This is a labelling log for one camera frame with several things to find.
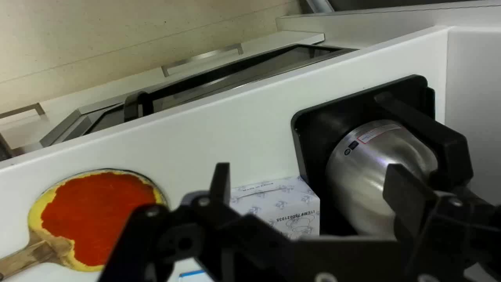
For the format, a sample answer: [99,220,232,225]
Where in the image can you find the red table tennis paddle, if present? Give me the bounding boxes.
[0,167,170,280]

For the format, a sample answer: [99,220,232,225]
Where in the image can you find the silver drawer handle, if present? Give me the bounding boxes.
[160,42,246,78]
[0,101,47,120]

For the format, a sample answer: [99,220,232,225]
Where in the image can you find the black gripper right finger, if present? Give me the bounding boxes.
[382,162,501,282]

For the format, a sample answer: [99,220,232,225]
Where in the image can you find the silver cylinder in black mount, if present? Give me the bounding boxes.
[290,73,476,237]

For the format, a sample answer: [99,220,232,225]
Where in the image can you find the white cabinet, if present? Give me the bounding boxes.
[0,24,501,282]

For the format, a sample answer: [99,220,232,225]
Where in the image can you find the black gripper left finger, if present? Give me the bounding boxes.
[99,161,295,282]

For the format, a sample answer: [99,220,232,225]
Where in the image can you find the open drawer with white front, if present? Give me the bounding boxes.
[38,29,359,148]

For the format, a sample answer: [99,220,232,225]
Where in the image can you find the white patterned box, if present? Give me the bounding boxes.
[174,175,321,282]

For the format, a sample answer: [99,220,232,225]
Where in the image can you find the silver metal cylinder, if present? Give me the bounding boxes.
[326,117,440,237]

